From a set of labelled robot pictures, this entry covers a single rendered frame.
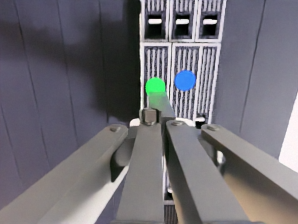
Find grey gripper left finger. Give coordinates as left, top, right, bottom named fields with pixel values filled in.
left=0, top=91, right=165, bottom=224

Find black rack frame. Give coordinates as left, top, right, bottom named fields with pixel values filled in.
left=0, top=0, right=298, bottom=210

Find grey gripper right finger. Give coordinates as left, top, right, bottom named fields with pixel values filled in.
left=157, top=91, right=298, bottom=224

